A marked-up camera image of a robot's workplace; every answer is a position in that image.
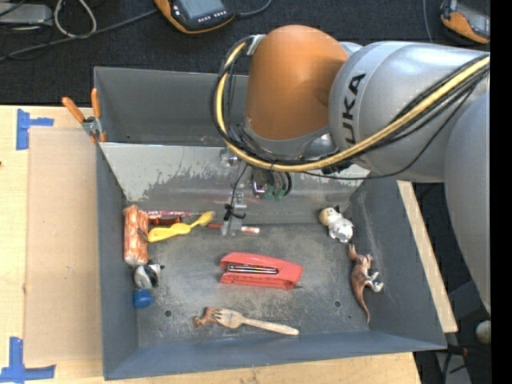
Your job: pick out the grey metal bin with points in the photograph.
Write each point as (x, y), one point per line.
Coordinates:
(248, 306)

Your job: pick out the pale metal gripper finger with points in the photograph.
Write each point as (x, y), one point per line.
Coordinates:
(226, 229)
(237, 225)

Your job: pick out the brown toy dinosaur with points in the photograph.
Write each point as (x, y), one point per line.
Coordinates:
(360, 278)

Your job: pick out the black and white toy animal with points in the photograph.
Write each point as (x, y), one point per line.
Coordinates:
(146, 275)

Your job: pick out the blue round cap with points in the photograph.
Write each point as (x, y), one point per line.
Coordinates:
(142, 298)

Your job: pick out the white and yellow toy animal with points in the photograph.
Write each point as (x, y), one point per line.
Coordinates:
(340, 228)

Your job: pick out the wooden fork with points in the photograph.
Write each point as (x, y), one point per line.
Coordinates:
(240, 320)

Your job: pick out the small orange-brown toy animal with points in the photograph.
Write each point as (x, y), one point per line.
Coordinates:
(203, 319)

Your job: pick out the red and white marker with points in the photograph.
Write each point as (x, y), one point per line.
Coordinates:
(250, 229)

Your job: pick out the red printed packet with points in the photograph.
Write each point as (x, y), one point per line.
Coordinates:
(168, 214)

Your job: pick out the brown cardboard board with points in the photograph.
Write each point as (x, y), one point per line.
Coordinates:
(60, 246)

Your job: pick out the red stapler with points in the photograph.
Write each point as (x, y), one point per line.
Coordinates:
(276, 272)

